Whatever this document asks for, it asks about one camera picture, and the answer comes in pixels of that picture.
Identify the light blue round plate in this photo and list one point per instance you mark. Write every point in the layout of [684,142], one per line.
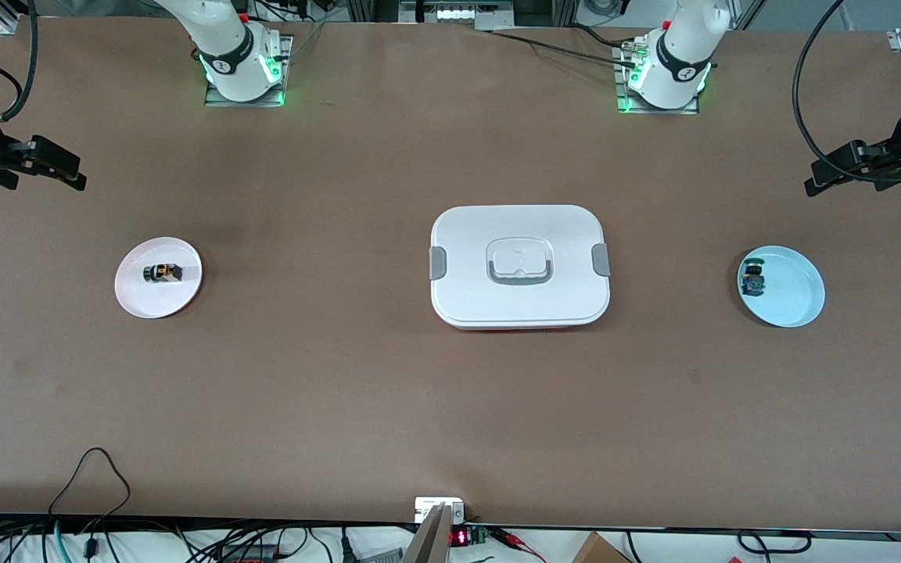
[795,297]

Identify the brown cardboard box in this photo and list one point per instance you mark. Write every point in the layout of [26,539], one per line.
[599,550]

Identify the red clip lead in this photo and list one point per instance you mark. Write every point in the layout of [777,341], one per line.
[517,541]

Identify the white socket block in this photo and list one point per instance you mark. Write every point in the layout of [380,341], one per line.
[431,508]

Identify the aluminium profile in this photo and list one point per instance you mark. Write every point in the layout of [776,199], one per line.
[1,16]

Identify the aluminium camera post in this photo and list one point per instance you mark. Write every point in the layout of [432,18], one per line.
[428,539]

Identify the orange and black switch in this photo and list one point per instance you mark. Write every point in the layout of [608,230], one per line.
[163,273]

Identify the pink round plate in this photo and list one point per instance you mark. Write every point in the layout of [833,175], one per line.
[145,301]

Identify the grey power strip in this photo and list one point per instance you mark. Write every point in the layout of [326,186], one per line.
[462,12]

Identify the blue switch green button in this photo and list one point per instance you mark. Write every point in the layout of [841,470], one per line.
[752,280]

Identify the red digit display module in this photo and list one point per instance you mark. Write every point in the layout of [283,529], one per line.
[462,537]

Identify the black adapter red plugs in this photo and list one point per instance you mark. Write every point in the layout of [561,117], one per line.
[251,554]

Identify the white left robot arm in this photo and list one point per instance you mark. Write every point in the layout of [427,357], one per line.
[673,55]

